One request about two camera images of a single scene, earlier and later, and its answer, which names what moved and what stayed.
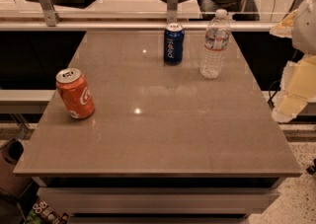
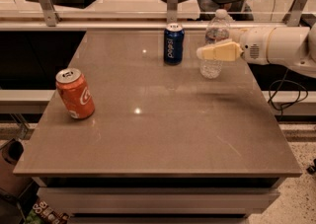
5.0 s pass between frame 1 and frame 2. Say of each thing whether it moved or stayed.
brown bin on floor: stayed
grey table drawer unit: stayed
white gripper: moved
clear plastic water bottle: stayed
